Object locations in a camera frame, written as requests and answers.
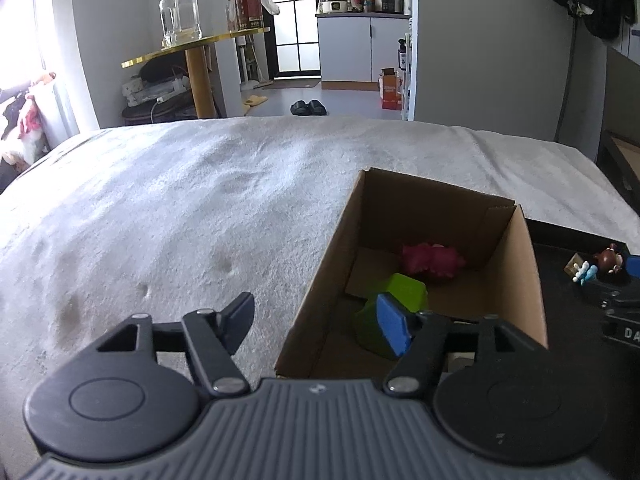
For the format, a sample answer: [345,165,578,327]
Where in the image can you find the brown-headed toy figure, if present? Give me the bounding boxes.
[594,242,626,277]

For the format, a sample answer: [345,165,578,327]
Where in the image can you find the blue and white toy figure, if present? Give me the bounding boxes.
[572,261,599,286]

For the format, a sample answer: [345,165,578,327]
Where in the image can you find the black-framed glass door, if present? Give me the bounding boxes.
[260,0,323,81]

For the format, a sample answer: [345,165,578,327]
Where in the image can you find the pink toy figure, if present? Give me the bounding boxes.
[400,241,468,281]

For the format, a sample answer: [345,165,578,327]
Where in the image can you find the cardboard box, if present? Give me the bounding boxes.
[274,167,549,381]

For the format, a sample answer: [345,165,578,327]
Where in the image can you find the black round base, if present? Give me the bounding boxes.
[122,95,201,126]

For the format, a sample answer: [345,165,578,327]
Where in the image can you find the brown wooden board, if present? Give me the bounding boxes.
[607,132,640,181]

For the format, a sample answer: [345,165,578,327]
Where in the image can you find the dark folding sofa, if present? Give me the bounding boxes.
[597,47,640,191]

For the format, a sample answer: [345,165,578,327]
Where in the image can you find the white power strip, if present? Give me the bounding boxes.
[122,76,192,106]

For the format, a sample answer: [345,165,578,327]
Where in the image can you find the brown doormat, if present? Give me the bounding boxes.
[262,80,321,91]

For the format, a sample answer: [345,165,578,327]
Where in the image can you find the green plug block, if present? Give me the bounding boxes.
[352,272,430,360]

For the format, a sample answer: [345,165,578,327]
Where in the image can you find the round gold side table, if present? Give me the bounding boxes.
[121,27,271,120]

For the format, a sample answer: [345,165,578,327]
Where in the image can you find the black tray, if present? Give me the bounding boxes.
[525,217,640,411]

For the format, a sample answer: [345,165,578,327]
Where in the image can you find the white plastic bag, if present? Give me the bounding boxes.
[227,0,281,17]

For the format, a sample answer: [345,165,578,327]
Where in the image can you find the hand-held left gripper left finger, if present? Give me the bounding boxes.
[95,291,257,401]

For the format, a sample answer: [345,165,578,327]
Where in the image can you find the orange carton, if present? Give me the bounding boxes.
[378,68,403,110]

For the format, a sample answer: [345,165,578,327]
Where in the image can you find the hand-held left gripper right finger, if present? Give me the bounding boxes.
[376,292,548,397]

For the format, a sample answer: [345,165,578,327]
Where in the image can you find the red canister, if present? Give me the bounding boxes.
[235,0,265,32]

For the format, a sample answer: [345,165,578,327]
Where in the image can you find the clear glass jar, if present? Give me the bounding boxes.
[159,0,202,48]

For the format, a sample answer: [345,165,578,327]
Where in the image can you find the pile of clothes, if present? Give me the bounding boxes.
[0,72,58,166]

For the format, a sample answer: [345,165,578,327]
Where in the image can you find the white kitchen cabinet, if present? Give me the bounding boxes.
[316,12,413,90]

